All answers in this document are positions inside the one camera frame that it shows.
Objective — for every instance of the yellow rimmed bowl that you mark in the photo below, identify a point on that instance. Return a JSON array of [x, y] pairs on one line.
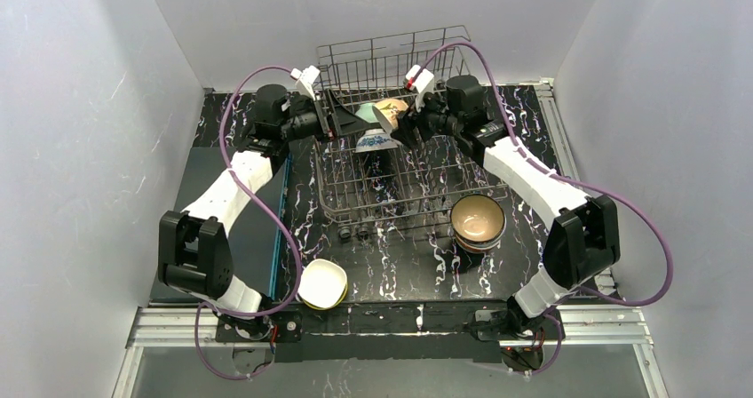
[[327, 307]]

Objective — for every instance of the blue floral bowl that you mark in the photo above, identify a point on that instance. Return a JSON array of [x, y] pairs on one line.
[[375, 140]]

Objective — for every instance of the white square bowl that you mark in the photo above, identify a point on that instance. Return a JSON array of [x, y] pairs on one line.
[[322, 282]]

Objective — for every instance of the cream white round bowl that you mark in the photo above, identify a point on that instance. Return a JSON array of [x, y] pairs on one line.
[[386, 111]]

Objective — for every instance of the tan interior dark bowl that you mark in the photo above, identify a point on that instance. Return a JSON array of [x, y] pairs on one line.
[[477, 218]]

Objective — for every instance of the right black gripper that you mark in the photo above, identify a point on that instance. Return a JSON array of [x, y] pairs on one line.
[[412, 121]]

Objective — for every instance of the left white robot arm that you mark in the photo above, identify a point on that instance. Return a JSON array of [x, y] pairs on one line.
[[194, 255]]

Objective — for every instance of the green celadon bowl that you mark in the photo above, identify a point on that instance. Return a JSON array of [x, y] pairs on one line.
[[366, 113]]

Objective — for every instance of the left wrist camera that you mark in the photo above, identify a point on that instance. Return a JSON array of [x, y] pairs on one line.
[[305, 79]]

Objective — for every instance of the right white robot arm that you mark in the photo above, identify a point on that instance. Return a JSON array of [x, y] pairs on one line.
[[583, 235]]

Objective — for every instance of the grey wire dish rack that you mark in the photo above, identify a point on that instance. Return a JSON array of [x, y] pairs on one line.
[[353, 192]]

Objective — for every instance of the orange striped bowl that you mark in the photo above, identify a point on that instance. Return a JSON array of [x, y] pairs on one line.
[[477, 247]]

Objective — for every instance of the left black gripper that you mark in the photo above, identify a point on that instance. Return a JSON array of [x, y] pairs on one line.
[[325, 123]]

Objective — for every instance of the grey mat blue edge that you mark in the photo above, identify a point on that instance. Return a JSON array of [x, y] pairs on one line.
[[253, 237]]

